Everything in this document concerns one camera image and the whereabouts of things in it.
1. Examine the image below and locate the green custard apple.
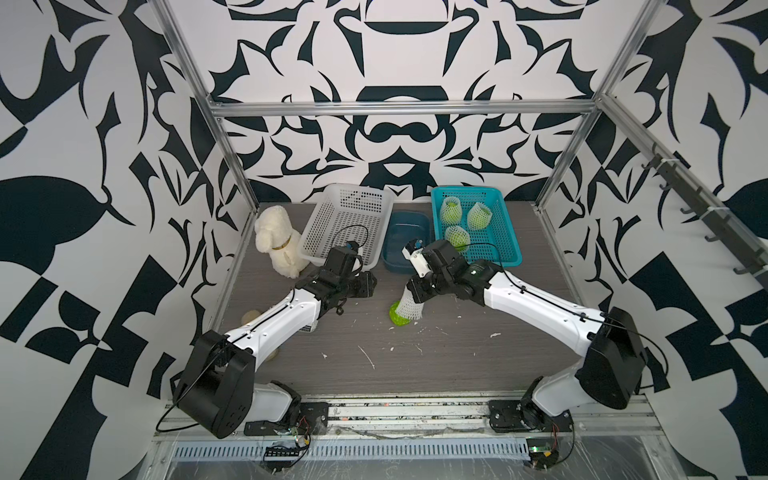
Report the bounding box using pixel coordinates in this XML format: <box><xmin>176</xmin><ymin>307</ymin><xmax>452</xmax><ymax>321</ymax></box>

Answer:
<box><xmin>441</xmin><ymin>202</ymin><xmax>463</xmax><ymax>225</ymax></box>
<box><xmin>468</xmin><ymin>209</ymin><xmax>492</xmax><ymax>230</ymax></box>
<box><xmin>389</xmin><ymin>301</ymin><xmax>411</xmax><ymax>326</ymax></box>
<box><xmin>449</xmin><ymin>229</ymin><xmax>471</xmax><ymax>251</ymax></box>

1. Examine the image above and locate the white foam net sleeve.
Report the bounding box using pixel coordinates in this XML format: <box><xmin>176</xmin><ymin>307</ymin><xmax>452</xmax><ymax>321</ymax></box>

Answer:
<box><xmin>439</xmin><ymin>196</ymin><xmax>463</xmax><ymax>226</ymax></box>

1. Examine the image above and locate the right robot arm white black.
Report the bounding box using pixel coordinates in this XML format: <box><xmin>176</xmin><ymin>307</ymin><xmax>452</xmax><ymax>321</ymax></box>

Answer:
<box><xmin>402</xmin><ymin>239</ymin><xmax>646</xmax><ymax>429</ymax></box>

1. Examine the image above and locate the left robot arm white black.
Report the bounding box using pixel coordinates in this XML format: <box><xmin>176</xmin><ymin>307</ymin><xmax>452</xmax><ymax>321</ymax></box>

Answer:
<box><xmin>172</xmin><ymin>241</ymin><xmax>376</xmax><ymax>439</ymax></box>

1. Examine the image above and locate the teal perforated plastic basket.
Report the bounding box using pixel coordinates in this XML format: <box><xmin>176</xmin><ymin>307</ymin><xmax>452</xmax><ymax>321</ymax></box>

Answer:
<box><xmin>431</xmin><ymin>186</ymin><xmax>522</xmax><ymax>268</ymax></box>

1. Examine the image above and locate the dark blue plastic tub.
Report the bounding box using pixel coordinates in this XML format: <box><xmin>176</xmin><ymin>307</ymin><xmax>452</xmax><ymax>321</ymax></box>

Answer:
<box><xmin>381</xmin><ymin>210</ymin><xmax>434</xmax><ymax>275</ymax></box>

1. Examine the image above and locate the white perforated plastic basket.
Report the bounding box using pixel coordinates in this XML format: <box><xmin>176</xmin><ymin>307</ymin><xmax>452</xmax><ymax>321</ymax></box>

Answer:
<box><xmin>298</xmin><ymin>184</ymin><xmax>394</xmax><ymax>271</ymax></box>

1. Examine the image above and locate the white plush dog toy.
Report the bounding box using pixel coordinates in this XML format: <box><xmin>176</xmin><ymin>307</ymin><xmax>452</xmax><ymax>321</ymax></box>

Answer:
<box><xmin>254</xmin><ymin>206</ymin><xmax>309</xmax><ymax>279</ymax></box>

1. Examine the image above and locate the tan wooden cylinder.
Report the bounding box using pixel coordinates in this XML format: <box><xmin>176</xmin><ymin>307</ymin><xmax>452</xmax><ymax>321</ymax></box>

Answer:
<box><xmin>241</xmin><ymin>310</ymin><xmax>262</xmax><ymax>326</ymax></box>

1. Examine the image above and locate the right green circuit board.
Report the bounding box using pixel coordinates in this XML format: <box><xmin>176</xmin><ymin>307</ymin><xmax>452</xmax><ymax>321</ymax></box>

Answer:
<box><xmin>524</xmin><ymin>438</ymin><xmax>559</xmax><ymax>471</ymax></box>

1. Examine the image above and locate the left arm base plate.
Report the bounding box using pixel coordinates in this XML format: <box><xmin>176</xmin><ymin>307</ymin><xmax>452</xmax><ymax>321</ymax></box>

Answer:
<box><xmin>243</xmin><ymin>382</ymin><xmax>330</xmax><ymax>436</ymax></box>

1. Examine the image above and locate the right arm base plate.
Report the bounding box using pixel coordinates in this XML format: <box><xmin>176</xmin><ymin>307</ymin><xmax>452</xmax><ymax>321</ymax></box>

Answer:
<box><xmin>488</xmin><ymin>376</ymin><xmax>574</xmax><ymax>433</ymax></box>

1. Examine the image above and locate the black wall hook rail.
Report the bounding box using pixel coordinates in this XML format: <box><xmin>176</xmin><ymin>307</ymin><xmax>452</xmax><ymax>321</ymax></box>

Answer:
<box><xmin>643</xmin><ymin>143</ymin><xmax>767</xmax><ymax>289</ymax></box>

